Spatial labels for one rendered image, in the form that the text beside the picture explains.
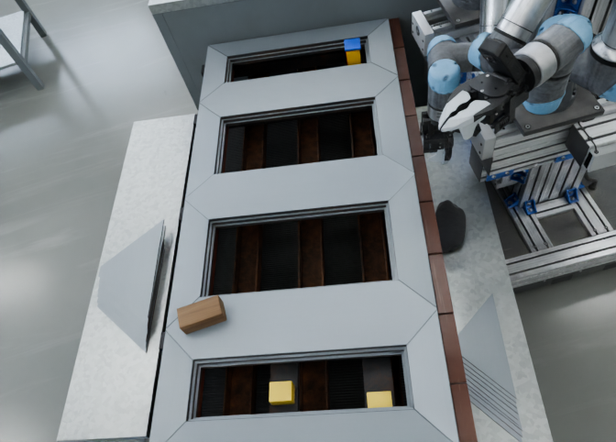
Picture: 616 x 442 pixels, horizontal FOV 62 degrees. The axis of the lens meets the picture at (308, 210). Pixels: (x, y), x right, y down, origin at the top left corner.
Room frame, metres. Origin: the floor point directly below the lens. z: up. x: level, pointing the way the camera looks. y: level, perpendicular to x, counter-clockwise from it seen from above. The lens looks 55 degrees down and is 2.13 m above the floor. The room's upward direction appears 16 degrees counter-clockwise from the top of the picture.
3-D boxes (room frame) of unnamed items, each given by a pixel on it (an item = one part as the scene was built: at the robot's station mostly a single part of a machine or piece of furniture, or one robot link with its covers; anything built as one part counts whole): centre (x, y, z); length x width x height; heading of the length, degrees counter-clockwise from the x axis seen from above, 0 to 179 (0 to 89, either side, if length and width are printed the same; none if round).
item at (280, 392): (0.41, 0.20, 0.79); 0.06 x 0.05 x 0.04; 77
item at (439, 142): (0.90, -0.41, 1.05); 0.09 x 0.08 x 0.12; 77
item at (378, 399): (0.31, -0.04, 0.79); 0.06 x 0.05 x 0.04; 77
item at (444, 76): (0.90, -0.41, 1.21); 0.09 x 0.08 x 0.11; 160
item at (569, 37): (0.69, -0.54, 1.43); 0.11 x 0.08 x 0.09; 114
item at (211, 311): (0.65, 0.36, 0.88); 0.12 x 0.06 x 0.05; 93
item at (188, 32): (1.79, -0.27, 0.50); 1.30 x 0.04 x 1.01; 77
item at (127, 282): (0.88, 0.61, 0.77); 0.45 x 0.20 x 0.04; 167
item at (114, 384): (1.03, 0.58, 0.73); 1.20 x 0.26 x 0.03; 167
